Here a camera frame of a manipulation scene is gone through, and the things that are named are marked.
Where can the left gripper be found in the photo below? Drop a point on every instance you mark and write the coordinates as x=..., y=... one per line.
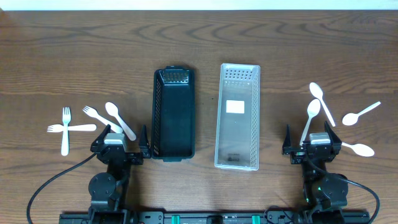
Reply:
x=123, y=156

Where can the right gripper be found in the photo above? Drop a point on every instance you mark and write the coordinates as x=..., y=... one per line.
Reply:
x=311, y=152

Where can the white plastic fork diagonal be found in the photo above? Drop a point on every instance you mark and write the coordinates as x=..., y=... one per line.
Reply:
x=94, y=114

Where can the white plastic spoon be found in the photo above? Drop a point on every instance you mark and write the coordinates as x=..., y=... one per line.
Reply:
x=312, y=110
x=113, y=110
x=360, y=149
x=352, y=118
x=317, y=92

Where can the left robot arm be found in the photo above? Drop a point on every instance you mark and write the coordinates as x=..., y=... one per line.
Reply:
x=108, y=189

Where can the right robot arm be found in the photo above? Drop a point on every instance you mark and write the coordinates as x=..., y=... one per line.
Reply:
x=324, y=192

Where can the white plastic fork crosswise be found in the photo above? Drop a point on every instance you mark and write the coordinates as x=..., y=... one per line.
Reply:
x=58, y=128

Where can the black plastic basket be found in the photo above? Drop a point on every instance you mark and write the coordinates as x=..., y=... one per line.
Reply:
x=173, y=114

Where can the white plastic fork upright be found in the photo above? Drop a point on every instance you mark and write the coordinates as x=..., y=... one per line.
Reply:
x=66, y=118

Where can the clear plastic basket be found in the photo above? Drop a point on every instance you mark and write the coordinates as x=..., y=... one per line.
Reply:
x=238, y=120

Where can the black mounting rail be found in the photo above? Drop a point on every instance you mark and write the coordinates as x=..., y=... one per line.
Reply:
x=268, y=217

